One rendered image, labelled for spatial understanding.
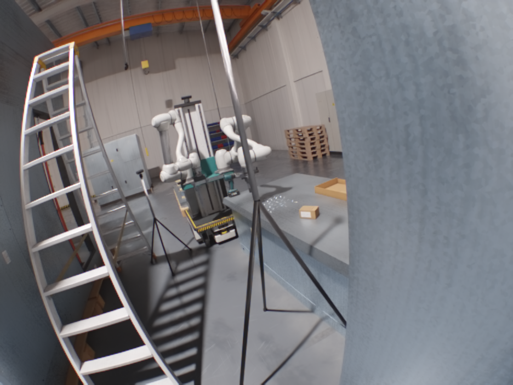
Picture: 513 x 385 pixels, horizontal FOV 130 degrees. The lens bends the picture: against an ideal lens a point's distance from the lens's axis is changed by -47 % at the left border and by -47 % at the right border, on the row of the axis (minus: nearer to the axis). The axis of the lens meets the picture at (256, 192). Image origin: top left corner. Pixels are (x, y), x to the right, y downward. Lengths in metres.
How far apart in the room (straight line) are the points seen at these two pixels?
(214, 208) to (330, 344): 2.22
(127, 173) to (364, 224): 8.03
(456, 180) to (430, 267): 0.15
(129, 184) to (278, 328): 7.36
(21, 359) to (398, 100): 1.83
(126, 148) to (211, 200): 5.66
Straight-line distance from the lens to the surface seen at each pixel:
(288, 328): 1.64
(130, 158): 8.20
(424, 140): 0.35
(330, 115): 7.19
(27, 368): 1.66
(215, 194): 2.98
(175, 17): 10.04
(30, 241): 1.39
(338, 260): 1.09
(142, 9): 11.81
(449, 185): 0.35
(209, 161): 2.82
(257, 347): 1.58
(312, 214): 1.47
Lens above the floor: 1.29
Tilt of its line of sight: 16 degrees down
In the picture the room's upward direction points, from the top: 12 degrees counter-clockwise
